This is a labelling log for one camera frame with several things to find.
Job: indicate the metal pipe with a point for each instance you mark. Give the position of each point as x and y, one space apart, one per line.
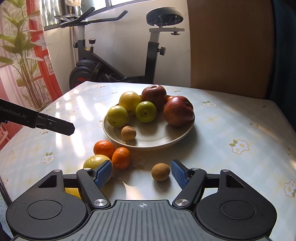
72 34

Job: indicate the yellow lemon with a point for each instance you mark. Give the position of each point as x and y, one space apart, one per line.
129 100

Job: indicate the printed curtain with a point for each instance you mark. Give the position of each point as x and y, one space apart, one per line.
23 58

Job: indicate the small tangerine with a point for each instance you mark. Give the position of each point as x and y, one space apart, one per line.
121 157
104 149
168 98

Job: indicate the green apple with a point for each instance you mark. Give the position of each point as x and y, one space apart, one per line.
145 111
116 115

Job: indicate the large orange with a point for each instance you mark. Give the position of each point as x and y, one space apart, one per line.
72 192

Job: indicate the window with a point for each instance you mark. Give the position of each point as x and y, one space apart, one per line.
49 14

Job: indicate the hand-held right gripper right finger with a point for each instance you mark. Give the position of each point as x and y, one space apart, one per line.
179 173

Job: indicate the brown longan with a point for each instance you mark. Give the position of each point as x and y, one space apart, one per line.
160 172
128 133

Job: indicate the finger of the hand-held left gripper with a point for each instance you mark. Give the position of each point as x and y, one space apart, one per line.
60 127

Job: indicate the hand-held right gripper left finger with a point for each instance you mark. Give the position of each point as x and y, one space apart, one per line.
104 172

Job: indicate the red apple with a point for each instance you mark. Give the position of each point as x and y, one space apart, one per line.
178 111
153 95

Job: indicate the yellow-green lemon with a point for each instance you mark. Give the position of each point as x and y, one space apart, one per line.
94 161

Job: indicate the black exercise bike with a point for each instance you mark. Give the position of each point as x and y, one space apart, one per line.
150 58

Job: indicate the cream round plate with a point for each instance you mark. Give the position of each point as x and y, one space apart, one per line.
157 136

